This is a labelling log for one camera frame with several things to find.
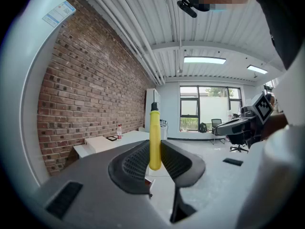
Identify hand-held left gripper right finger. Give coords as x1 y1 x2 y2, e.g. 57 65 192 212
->
161 139 206 188

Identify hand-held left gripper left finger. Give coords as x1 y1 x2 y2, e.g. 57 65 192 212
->
108 139 151 195

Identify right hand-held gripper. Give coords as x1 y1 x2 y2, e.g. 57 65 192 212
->
215 92 275 150

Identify yellow-handled tool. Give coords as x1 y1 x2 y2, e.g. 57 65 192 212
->
149 102 163 171

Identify person's right forearm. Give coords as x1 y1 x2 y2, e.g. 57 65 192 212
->
262 112 290 140

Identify black swivel office chair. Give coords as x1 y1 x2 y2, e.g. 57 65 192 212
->
226 127 250 154

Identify black mesh visitor chair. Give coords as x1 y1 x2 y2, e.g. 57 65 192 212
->
210 118 226 145

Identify black framed window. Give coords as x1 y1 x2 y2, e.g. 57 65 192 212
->
179 86 243 133

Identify white desk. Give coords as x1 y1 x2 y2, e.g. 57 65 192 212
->
73 130 153 159

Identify flat beige cardboard box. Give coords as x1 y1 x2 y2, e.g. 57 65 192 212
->
84 136 120 154

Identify person's white trousers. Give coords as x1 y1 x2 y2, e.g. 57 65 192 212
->
235 44 305 229

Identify rectangular ceiling light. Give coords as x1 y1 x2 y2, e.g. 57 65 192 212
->
246 64 268 75
183 56 227 65

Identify white bookshelf cabinet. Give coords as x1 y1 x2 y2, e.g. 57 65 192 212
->
145 88 168 140

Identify person's black t-shirt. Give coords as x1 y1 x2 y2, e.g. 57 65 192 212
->
249 0 305 71

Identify white ceiling pipes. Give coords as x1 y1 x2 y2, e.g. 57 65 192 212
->
78 0 166 86

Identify white refrigerator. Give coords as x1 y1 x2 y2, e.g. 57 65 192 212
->
0 0 77 190

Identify blue white label sticker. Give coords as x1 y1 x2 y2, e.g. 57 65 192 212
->
42 1 77 29

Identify black head-mounted camera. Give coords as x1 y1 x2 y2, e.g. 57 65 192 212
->
177 0 211 18

